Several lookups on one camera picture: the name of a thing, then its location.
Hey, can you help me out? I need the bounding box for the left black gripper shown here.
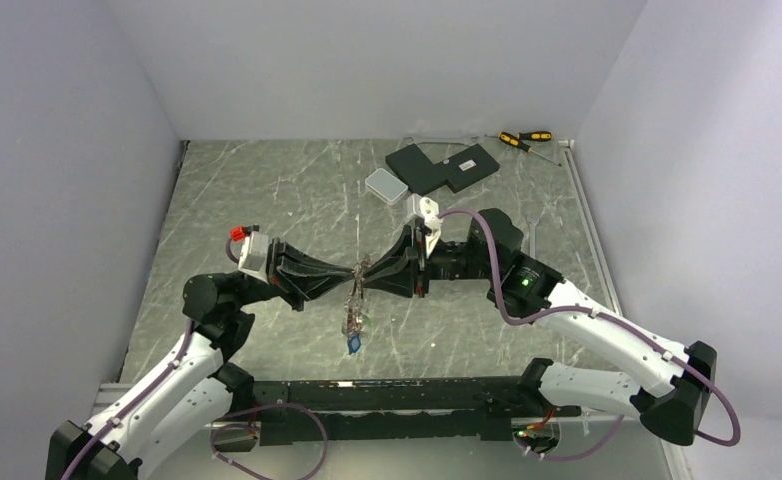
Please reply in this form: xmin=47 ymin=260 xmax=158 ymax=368
xmin=233 ymin=236 xmax=354 ymax=311

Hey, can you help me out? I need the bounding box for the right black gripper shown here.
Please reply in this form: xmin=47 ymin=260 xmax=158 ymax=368
xmin=362 ymin=225 xmax=499 ymax=298

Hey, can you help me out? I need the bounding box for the silver disc keyring with keys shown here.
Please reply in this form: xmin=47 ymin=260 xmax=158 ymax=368
xmin=341 ymin=254 xmax=371 ymax=355

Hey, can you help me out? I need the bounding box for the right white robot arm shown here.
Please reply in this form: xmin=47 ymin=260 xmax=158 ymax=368
xmin=356 ymin=208 xmax=717 ymax=446

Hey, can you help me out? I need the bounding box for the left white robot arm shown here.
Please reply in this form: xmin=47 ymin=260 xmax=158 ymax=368
xmin=45 ymin=233 xmax=362 ymax=479

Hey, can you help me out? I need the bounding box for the silver wrench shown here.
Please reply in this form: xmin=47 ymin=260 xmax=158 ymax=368
xmin=526 ymin=214 xmax=539 ymax=258

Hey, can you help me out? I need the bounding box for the yellow black screwdriver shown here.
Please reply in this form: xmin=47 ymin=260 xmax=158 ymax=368
xmin=498 ymin=139 xmax=560 ymax=166
xmin=488 ymin=131 xmax=553 ymax=143

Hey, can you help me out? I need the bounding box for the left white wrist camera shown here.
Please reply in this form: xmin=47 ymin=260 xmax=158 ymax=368
xmin=226 ymin=225 xmax=270 ymax=283

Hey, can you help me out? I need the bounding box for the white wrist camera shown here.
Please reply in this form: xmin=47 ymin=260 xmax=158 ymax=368
xmin=226 ymin=225 xmax=270 ymax=283
xmin=405 ymin=194 xmax=442 ymax=258

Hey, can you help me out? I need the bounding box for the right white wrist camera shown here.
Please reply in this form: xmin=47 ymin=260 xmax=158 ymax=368
xmin=405 ymin=194 xmax=442 ymax=258

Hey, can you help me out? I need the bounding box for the white network switch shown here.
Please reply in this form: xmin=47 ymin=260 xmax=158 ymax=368
xmin=365 ymin=168 xmax=409 ymax=205

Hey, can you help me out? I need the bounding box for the black network switch large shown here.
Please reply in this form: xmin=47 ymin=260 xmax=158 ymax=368
xmin=385 ymin=144 xmax=463 ymax=196

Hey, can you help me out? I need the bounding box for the black network switch small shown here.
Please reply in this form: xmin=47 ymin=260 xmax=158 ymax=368
xmin=444 ymin=144 xmax=500 ymax=193

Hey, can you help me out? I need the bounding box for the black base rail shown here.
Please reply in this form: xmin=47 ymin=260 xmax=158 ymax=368
xmin=225 ymin=376 xmax=581 ymax=446

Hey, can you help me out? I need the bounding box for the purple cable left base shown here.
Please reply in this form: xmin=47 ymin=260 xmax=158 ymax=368
xmin=209 ymin=402 xmax=330 ymax=480

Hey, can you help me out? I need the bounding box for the purple cable base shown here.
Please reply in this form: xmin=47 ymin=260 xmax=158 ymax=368
xmin=209 ymin=402 xmax=330 ymax=480
xmin=516 ymin=404 xmax=742 ymax=463

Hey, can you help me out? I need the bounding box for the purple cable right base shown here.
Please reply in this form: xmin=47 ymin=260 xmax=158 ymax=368
xmin=516 ymin=404 xmax=742 ymax=463

